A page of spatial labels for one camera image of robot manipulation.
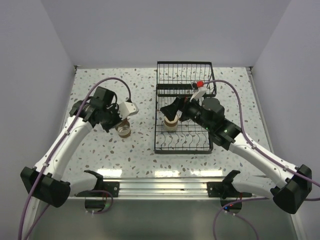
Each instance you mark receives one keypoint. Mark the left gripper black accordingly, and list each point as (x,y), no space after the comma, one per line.
(114,108)

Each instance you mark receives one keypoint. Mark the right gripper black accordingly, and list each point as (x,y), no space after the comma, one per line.
(170,111)

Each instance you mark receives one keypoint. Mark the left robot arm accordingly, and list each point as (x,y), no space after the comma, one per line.
(44,180)

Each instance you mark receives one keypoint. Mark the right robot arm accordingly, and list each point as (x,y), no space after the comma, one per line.
(291,184)

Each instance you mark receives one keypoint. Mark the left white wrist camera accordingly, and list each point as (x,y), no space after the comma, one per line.
(128,108)

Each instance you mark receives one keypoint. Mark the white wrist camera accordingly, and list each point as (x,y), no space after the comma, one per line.
(200,88)
(128,108)

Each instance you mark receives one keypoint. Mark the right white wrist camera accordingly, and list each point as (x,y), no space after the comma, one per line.
(200,88)

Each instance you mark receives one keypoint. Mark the black wire dish rack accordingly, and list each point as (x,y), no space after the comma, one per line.
(174,79)

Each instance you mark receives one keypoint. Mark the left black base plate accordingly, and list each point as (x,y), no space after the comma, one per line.
(107,189)

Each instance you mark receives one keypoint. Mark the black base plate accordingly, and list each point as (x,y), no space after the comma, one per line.
(107,189)
(221,190)

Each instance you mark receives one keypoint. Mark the aluminium mounting rail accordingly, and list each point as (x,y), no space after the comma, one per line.
(160,187)

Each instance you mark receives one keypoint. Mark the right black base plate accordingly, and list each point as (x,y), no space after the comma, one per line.
(221,190)

